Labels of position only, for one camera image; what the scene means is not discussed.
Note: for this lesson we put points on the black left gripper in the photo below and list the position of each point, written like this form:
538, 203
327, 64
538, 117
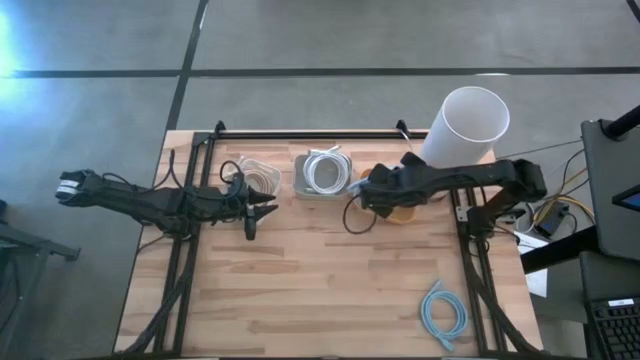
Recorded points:
236, 200

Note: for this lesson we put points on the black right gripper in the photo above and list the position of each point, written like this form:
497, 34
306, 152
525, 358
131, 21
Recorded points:
387, 187

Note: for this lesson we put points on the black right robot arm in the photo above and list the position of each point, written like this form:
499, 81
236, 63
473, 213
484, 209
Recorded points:
490, 177

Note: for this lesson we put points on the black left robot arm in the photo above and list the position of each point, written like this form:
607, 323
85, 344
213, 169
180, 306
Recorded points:
135, 197

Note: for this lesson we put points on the yellow plastic bin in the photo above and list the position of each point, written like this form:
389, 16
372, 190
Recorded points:
402, 216

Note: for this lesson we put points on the white plastic bin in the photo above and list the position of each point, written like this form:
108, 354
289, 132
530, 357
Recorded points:
276, 180

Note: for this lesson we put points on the light grey plastic bin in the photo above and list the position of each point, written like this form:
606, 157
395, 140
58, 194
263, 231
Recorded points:
298, 192

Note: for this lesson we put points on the large white cylinder tube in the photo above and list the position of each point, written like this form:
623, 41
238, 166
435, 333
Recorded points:
470, 115

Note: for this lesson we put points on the white paper sheet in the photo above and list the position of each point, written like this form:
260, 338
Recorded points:
535, 270

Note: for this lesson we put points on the black power adapter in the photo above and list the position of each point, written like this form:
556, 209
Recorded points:
550, 221

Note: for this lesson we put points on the dark grey panel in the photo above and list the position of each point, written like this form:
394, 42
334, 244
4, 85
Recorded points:
610, 200

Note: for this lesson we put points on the grey metal stand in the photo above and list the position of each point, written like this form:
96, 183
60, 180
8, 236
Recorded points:
30, 245

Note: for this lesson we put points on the black laptop keyboard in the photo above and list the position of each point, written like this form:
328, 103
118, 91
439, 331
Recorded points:
617, 330

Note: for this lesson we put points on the black rig frame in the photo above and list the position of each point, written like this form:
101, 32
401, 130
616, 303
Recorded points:
202, 240

